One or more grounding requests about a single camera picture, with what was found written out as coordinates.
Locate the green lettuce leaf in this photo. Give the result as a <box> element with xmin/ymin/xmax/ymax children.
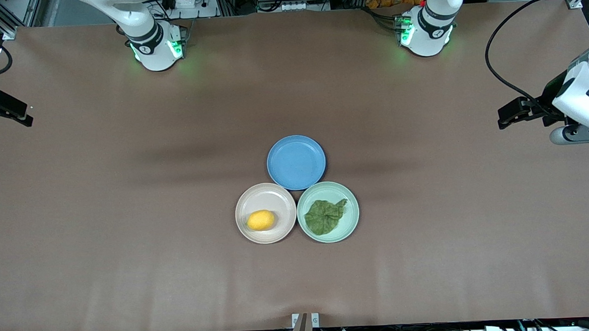
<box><xmin>304</xmin><ymin>198</ymin><xmax>350</xmax><ymax>237</ymax></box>

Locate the yellow lemon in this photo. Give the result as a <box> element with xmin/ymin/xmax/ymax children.
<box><xmin>246</xmin><ymin>209</ymin><xmax>277</xmax><ymax>232</ymax></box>

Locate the pale green plate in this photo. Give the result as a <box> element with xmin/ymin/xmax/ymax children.
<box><xmin>295</xmin><ymin>180</ymin><xmax>362</xmax><ymax>245</ymax></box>

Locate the white power strip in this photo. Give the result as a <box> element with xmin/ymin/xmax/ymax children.
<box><xmin>282</xmin><ymin>0</ymin><xmax>318</xmax><ymax>11</ymax></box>
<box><xmin>160</xmin><ymin>0</ymin><xmax>219</xmax><ymax>20</ymax></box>

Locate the blue plate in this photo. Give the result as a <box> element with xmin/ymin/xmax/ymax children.
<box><xmin>266</xmin><ymin>134</ymin><xmax>327</xmax><ymax>192</ymax></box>

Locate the beige plate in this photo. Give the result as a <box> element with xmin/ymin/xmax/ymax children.
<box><xmin>234</xmin><ymin>181</ymin><xmax>298</xmax><ymax>246</ymax></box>

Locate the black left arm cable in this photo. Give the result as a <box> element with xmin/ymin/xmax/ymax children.
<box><xmin>483</xmin><ymin>0</ymin><xmax>579</xmax><ymax>115</ymax></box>

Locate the white mount bracket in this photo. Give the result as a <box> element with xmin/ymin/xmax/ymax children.
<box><xmin>292</xmin><ymin>312</ymin><xmax>320</xmax><ymax>329</ymax></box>

